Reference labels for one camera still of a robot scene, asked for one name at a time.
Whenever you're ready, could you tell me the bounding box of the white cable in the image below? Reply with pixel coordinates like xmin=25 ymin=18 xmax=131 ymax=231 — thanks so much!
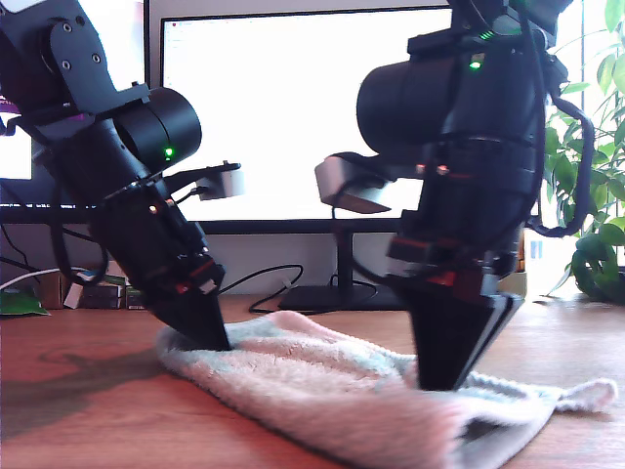
xmin=0 ymin=267 xmax=58 ymax=294

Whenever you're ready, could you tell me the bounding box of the small dark box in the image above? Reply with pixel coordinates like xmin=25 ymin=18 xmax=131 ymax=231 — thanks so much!
xmin=80 ymin=285 xmax=123 ymax=310

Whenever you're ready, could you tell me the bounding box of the green leafy houseplant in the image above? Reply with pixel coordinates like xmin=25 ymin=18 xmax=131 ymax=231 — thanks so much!
xmin=536 ymin=0 xmax=625 ymax=302

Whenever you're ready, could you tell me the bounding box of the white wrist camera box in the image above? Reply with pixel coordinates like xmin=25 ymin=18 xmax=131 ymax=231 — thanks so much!
xmin=314 ymin=151 xmax=426 ymax=215
xmin=158 ymin=159 xmax=246 ymax=202

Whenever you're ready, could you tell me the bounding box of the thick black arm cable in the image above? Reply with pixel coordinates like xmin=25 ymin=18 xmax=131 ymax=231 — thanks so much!
xmin=524 ymin=82 xmax=597 ymax=238

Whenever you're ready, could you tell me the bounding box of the black usb cable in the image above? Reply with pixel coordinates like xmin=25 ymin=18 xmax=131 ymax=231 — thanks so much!
xmin=219 ymin=264 xmax=305 ymax=316

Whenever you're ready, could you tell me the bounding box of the green plastic bag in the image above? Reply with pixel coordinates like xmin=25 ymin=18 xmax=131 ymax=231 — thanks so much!
xmin=0 ymin=287 xmax=50 ymax=318

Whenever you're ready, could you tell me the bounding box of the small white box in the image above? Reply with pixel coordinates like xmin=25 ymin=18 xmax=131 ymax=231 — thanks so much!
xmin=62 ymin=280 xmax=84 ymax=310

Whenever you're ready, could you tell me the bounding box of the pink green fluffy tea towel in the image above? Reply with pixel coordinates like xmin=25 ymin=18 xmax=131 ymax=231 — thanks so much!
xmin=155 ymin=310 xmax=620 ymax=469

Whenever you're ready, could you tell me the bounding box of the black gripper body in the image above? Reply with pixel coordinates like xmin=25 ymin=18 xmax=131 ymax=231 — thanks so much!
xmin=92 ymin=181 xmax=212 ymax=307
xmin=388 ymin=145 xmax=541 ymax=294

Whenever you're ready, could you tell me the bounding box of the brown cardboard box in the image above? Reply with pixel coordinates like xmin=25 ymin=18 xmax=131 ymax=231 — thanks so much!
xmin=38 ymin=271 xmax=67 ymax=310

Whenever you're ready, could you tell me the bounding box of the large black computer monitor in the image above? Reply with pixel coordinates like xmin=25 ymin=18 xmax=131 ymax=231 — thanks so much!
xmin=158 ymin=4 xmax=543 ymax=314

